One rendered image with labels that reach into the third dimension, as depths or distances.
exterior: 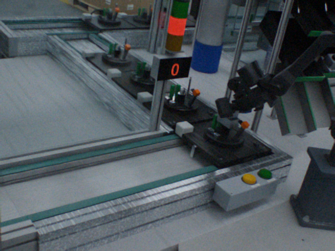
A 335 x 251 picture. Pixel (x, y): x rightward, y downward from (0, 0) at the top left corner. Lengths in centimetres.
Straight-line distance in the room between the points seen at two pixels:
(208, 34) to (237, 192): 123
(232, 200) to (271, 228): 16
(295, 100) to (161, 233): 76
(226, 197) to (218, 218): 8
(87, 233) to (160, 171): 36
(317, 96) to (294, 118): 19
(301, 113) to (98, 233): 91
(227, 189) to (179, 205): 15
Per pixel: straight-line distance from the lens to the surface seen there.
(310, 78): 157
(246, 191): 130
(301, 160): 177
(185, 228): 126
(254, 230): 133
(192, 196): 126
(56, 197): 122
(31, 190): 125
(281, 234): 135
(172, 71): 136
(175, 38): 133
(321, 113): 179
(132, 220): 117
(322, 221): 143
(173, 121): 155
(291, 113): 166
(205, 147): 144
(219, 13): 232
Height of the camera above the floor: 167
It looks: 27 degrees down
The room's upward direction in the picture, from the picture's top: 10 degrees clockwise
